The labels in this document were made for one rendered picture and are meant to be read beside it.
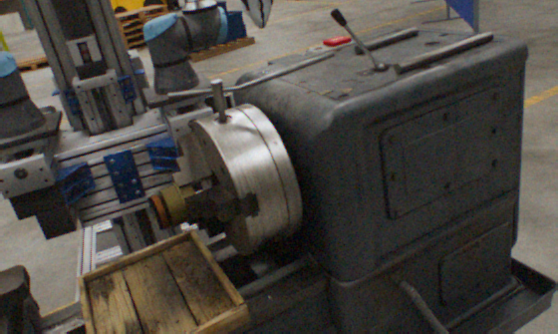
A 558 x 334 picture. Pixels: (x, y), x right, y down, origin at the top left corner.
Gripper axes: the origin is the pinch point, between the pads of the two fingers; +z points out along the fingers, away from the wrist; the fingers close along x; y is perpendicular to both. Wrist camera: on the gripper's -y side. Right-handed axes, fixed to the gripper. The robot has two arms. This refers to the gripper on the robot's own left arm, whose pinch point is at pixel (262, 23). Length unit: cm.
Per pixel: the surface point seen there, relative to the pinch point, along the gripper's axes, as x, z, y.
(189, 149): 26.1, 20.7, -6.6
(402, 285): -5, 57, -36
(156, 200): 36.9, 26.4, -12.7
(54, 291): 84, 138, 152
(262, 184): 19.0, 24.8, -26.4
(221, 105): 19.5, 10.8, -15.0
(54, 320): 65, 53, 2
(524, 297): -46, 84, -38
